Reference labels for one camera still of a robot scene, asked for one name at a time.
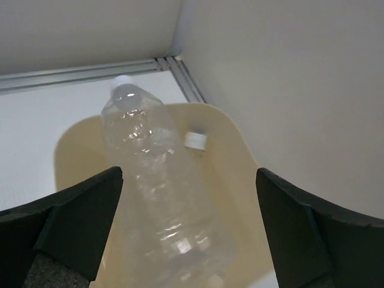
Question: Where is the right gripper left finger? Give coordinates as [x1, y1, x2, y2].
[1, 167, 123, 287]

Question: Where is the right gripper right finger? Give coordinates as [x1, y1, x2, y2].
[256, 168, 383, 287]

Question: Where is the clear bottle white cap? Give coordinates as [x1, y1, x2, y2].
[101, 76, 233, 286]

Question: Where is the clear bottle diagonal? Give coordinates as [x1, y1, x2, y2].
[184, 131, 207, 151]

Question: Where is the beige plastic bin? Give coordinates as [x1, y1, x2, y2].
[54, 103, 278, 287]

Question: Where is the aluminium frame rail back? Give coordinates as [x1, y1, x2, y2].
[1, 56, 181, 94]

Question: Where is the aluminium frame rail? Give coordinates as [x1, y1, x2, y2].
[1, 56, 181, 94]
[155, 56, 206, 103]

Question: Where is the aluminium frame rail left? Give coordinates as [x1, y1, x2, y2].
[155, 56, 206, 103]

